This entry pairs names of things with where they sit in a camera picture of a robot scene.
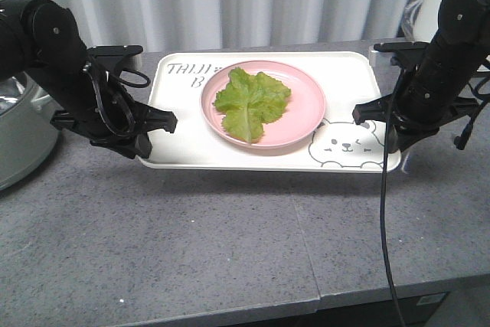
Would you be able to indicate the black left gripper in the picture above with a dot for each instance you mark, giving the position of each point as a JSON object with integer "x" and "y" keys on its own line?
{"x": 119, "y": 126}

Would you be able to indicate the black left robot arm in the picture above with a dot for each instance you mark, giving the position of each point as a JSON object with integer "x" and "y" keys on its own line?
{"x": 41, "y": 39}

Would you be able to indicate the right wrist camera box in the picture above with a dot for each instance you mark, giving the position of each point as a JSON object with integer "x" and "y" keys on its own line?
{"x": 386, "y": 53}

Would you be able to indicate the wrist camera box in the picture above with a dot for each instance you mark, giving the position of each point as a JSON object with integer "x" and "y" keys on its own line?
{"x": 386, "y": 53}
{"x": 117, "y": 58}

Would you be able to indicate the pink round plate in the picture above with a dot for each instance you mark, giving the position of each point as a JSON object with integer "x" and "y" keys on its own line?
{"x": 305, "y": 111}

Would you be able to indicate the cream bear serving tray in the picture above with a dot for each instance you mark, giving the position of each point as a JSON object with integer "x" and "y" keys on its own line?
{"x": 336, "y": 145}

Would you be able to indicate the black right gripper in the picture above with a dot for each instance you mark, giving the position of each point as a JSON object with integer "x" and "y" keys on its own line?
{"x": 414, "y": 121}

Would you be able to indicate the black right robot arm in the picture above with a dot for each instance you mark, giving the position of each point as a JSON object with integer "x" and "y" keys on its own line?
{"x": 432, "y": 76}

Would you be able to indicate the black drawer sterilizer cabinet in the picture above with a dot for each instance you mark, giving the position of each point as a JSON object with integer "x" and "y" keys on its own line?
{"x": 465, "y": 307}

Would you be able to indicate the pale green electric cooking pot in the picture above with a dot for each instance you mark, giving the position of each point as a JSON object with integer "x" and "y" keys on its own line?
{"x": 27, "y": 136}

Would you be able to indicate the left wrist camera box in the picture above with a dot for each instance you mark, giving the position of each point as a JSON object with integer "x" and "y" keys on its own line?
{"x": 117, "y": 58}

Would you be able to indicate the green lettuce leaf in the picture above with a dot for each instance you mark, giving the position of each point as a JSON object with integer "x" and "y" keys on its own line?
{"x": 249, "y": 102}

